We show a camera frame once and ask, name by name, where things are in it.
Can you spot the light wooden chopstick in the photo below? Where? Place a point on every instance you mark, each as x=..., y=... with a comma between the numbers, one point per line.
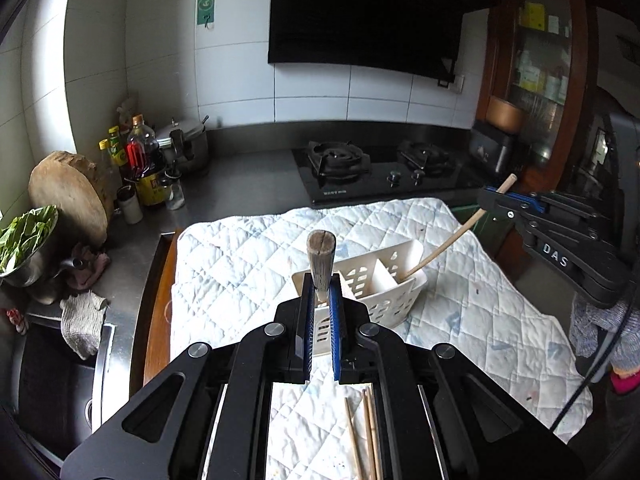
x=376, y=435
x=369, y=435
x=450, y=245
x=352, y=435

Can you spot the copper pot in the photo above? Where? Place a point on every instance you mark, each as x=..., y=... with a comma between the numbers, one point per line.
x=504, y=114

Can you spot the yellow box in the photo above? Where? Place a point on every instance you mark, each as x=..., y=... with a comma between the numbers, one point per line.
x=533, y=16

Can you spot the grey knit cloth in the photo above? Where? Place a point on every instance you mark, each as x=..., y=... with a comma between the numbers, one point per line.
x=82, y=322

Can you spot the small glass shaker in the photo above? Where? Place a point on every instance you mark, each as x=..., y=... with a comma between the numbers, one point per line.
x=175, y=195

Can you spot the steel bowl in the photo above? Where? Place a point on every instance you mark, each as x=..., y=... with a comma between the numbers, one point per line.
x=35, y=270

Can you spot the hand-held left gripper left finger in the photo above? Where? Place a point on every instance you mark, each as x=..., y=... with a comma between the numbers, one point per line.
x=309, y=340

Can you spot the black countertop appliance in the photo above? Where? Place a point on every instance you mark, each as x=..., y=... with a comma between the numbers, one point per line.
x=492, y=147

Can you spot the green leafy vegetables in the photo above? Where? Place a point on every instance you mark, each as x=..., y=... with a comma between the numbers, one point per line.
x=25, y=237

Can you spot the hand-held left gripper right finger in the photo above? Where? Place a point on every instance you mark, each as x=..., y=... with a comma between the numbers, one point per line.
x=336, y=340

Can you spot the white plastic utensil holder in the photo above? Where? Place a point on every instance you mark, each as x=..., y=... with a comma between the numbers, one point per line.
x=385, y=300

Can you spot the clear bottle yellow cap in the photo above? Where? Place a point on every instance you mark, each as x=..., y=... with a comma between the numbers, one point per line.
x=106, y=160

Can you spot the red white cloth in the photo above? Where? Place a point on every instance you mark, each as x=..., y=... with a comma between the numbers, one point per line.
x=17, y=320

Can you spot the green wall hook sticker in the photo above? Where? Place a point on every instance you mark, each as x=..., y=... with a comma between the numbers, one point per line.
x=206, y=6

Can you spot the person's right forearm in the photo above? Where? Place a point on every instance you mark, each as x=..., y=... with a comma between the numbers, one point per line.
x=595, y=330

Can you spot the steel sink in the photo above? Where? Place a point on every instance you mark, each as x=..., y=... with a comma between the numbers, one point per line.
x=55, y=390

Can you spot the pink rag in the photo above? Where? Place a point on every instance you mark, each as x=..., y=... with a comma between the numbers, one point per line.
x=92, y=265

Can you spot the round wooden cutting board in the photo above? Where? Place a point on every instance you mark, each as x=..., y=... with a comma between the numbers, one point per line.
x=70, y=195

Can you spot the green-label bottle yellow cap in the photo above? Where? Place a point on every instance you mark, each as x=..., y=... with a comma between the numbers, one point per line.
x=117, y=147

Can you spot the black gas stove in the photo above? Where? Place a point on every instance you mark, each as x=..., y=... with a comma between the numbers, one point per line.
x=380, y=182

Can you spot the group of condiment bottles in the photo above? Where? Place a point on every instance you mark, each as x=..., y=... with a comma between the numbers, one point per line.
x=147, y=170

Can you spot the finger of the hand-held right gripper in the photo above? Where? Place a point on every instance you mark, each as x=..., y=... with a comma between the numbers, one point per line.
x=500, y=205
x=565, y=207

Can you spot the steel pressure cooker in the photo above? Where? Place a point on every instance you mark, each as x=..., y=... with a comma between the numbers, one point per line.
x=192, y=152

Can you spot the wooden glass-door cabinet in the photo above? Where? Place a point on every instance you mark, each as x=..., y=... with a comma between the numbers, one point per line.
x=580, y=85

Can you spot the white quilted mat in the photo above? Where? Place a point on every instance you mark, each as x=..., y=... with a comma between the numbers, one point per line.
x=250, y=250

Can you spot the black range hood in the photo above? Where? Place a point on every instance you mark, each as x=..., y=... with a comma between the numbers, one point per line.
x=370, y=10

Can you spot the small white jar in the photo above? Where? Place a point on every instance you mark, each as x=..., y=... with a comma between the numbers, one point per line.
x=131, y=207

